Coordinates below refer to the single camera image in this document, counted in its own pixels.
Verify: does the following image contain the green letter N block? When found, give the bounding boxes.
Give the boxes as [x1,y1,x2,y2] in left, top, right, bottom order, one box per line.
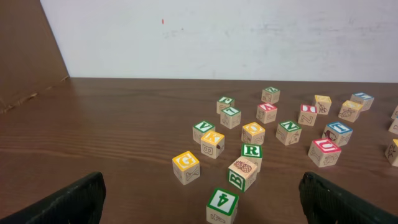
[275,120,302,146]

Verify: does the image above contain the green letter Z block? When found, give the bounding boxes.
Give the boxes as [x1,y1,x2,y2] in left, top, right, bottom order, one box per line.
[261,86,280,104]

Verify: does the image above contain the red letter E block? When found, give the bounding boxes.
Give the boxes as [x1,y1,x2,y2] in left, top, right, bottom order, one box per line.
[391,106,398,119]

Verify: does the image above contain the red letter U block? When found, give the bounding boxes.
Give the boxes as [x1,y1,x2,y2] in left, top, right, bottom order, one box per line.
[308,139,341,167]

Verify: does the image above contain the blue letter P block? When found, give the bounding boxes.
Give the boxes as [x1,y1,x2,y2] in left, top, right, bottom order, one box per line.
[388,117,398,134]

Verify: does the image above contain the green number 7 block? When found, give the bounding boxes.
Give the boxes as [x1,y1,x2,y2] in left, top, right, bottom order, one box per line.
[220,106,241,129]

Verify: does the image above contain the red letter A block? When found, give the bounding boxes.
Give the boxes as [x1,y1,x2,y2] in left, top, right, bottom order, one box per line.
[256,103,277,124]

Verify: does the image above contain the yellow letter S block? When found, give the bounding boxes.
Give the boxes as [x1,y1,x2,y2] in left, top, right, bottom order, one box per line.
[384,139,398,167]

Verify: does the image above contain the green letter P block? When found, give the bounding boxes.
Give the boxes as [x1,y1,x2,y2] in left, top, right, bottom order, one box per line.
[216,96,235,114]

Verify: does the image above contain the yellow block back row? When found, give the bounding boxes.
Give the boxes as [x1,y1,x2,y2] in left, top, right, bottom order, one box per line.
[312,95,332,115]

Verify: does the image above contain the blue letter T block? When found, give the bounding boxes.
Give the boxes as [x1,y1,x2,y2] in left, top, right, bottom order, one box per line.
[322,121,353,146]

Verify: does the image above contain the yellow letter G block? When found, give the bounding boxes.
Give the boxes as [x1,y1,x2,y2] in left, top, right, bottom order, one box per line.
[172,151,200,185]

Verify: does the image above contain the yellow block with animal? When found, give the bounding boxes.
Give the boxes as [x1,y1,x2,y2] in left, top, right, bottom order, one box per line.
[338,100,363,123]

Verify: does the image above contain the yellow letter K block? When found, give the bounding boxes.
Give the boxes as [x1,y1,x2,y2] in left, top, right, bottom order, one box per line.
[201,130,225,159]

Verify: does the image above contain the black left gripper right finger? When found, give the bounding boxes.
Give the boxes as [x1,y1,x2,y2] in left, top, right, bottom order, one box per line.
[298,172,397,224]

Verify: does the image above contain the pineapple B wooden block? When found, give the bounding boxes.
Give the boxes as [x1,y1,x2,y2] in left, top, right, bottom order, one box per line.
[227,156,257,192]

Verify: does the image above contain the yellow letter O block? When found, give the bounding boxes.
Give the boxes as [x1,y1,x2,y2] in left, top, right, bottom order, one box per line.
[241,122,266,145]

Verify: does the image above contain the brown cardboard panel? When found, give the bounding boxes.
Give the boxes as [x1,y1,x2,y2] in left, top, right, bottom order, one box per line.
[1,0,69,114]

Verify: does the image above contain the red letter I block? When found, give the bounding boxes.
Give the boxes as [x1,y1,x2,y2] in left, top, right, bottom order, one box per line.
[298,105,318,126]

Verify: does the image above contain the blue letter L block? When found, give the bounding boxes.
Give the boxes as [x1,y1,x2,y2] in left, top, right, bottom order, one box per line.
[350,92,374,111]

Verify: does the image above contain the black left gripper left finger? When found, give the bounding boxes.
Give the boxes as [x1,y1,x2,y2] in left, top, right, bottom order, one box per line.
[1,172,106,224]

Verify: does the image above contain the green letter R block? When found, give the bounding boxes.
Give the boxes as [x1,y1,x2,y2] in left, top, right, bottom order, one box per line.
[241,144,263,172]

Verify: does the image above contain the green letter V block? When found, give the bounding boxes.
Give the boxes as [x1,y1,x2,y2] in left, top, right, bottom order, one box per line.
[192,120,215,144]

